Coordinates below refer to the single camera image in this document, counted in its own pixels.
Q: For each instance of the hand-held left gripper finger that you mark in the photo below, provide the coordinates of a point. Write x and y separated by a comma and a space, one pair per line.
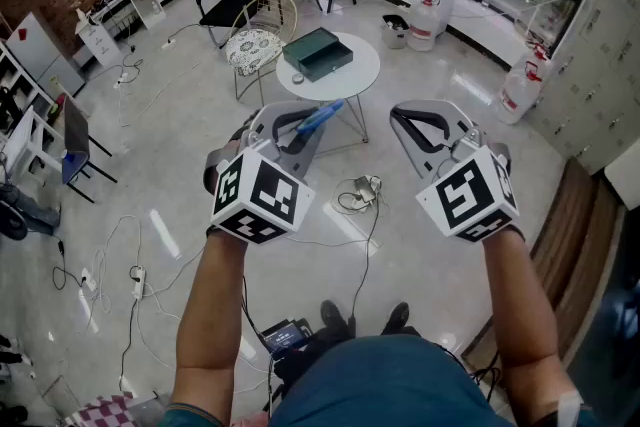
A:
265, 112
305, 155

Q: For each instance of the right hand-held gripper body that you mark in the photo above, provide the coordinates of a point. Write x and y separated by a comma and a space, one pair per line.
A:
467, 195

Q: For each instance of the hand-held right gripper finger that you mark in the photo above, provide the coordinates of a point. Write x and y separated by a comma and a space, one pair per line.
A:
420, 160
457, 120

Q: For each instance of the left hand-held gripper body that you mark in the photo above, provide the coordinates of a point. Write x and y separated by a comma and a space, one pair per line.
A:
272, 195

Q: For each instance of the green metal box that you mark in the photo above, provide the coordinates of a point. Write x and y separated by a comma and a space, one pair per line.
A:
310, 46

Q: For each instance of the person's left forearm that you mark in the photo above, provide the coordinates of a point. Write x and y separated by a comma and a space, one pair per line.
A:
210, 315

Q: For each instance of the person's right forearm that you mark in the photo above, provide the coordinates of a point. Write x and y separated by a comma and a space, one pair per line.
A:
520, 315

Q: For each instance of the white plastic container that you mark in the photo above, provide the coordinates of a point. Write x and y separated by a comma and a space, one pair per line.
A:
625, 182

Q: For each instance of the grey tape roll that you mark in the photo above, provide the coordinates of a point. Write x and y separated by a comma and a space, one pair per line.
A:
298, 79

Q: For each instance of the power adapter brick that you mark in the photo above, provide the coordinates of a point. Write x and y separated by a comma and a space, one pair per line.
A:
367, 189

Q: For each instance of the clear water jug red label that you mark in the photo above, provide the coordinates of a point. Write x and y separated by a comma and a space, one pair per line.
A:
422, 25
520, 90

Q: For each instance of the round white side table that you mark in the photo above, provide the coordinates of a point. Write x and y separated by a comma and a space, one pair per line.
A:
350, 80

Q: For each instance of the grey trash bin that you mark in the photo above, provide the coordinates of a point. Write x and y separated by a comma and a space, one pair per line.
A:
395, 37

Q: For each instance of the brown wooden platform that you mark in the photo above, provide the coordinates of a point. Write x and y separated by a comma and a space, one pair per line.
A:
575, 225

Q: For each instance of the white power strip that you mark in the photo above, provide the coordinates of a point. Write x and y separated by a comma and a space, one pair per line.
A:
168, 44
138, 282
121, 80
89, 280

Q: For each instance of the person's left black shoe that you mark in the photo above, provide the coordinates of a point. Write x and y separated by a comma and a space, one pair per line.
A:
333, 317

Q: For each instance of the person's black shoe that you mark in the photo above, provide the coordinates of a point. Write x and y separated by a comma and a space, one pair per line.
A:
396, 317
333, 317

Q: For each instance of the person's right black shoe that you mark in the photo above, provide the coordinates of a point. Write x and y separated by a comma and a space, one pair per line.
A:
396, 317

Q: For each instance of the small blue-screen device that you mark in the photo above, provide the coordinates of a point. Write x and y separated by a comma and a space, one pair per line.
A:
285, 337

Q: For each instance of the grey metal lockers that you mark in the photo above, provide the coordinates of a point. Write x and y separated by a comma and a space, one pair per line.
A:
600, 65

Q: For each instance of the white desk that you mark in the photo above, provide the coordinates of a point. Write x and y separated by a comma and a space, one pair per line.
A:
145, 0

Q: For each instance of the white drawer cabinet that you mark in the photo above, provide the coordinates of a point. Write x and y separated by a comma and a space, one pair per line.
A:
100, 45

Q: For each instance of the black folding chair blue seat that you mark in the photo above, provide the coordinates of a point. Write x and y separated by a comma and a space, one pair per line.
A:
75, 130

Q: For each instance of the person's teal shirt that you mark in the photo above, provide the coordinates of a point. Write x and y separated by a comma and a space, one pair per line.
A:
390, 385

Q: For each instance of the grey refrigerator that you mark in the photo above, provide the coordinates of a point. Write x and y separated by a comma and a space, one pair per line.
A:
40, 50

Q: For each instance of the white wooden chair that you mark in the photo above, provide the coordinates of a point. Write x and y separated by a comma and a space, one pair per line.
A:
25, 135

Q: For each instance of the white open shelf unit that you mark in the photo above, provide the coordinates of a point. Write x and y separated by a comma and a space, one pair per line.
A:
15, 70

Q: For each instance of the purple white checkered cloth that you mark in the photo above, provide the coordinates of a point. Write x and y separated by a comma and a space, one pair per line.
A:
107, 412

